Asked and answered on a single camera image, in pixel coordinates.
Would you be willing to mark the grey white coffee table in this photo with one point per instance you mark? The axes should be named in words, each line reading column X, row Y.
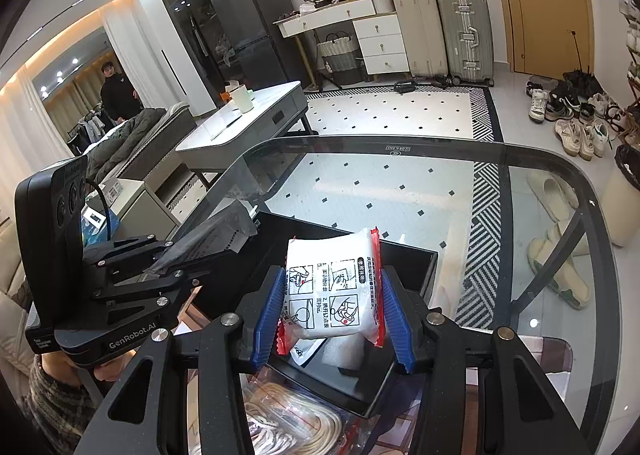
column 260, row 110

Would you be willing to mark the white thin stick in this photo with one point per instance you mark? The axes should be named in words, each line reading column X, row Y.
column 229, row 127

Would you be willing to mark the red-edged white packet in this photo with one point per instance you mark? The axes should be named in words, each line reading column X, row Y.
column 330, row 285

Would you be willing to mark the wooden shoe rack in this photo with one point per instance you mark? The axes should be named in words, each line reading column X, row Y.
column 631, row 134

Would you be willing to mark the blue plastic bag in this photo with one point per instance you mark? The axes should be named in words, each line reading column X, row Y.
column 97, row 235

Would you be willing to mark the clothes rack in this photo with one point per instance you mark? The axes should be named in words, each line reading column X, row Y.
column 90, row 130

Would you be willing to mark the beige suitcase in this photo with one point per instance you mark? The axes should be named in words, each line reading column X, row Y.
column 420, row 30

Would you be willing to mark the white dressing table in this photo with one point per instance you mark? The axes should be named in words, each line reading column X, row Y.
column 380, row 40

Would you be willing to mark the orange tissue box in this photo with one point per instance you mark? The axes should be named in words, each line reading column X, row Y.
column 227, row 94

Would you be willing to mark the grey side cabinet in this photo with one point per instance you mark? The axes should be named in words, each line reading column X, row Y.
column 145, row 205

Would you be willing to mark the black cardboard box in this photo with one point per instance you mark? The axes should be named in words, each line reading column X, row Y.
column 410, row 267

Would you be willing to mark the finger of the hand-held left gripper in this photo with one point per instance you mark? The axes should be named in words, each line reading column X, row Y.
column 130, row 252
column 145, row 292

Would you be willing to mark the person's left forearm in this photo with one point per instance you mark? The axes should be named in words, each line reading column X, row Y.
column 55, row 400

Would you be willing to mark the dark grey refrigerator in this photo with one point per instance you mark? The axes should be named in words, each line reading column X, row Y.
column 250, row 25

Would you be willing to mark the black umbrella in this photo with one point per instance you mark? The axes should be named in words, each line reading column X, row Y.
column 580, row 80

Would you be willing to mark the grey sofa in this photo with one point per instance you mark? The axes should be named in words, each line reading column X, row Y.
column 175, row 127

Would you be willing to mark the white cup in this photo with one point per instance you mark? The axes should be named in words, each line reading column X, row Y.
column 244, row 99

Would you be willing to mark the woven laundry basket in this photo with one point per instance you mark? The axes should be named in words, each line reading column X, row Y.
column 340, row 60

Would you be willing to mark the white curtain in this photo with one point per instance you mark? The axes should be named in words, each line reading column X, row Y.
column 120, row 35

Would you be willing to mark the wooden door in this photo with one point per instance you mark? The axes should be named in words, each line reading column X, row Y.
column 545, row 10

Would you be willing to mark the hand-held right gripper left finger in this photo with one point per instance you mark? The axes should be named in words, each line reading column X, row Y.
column 270, row 320

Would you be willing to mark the silver suitcase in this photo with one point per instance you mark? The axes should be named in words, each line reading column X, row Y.
column 465, row 35

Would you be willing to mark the pile of shoes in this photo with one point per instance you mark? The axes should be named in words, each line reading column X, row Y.
column 575, row 135

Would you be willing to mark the person's left hand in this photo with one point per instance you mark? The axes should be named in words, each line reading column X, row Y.
column 60, row 365

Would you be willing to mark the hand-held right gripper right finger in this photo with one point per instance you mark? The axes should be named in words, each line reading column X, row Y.
column 395, row 320

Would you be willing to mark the beige green slipper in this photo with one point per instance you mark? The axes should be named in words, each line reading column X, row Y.
column 560, row 275

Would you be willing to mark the black handheld appliance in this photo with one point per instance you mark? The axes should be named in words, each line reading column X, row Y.
column 405, row 85

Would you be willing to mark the printed cartoon desk mat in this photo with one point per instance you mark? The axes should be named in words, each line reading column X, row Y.
column 545, row 365

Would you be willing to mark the beige curtain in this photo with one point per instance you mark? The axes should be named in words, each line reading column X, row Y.
column 75, row 90

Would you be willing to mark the beige trash bin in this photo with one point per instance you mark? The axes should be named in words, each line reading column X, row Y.
column 622, row 205

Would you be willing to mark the tall dark glass cabinet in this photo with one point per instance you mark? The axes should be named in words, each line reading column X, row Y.
column 190, row 20

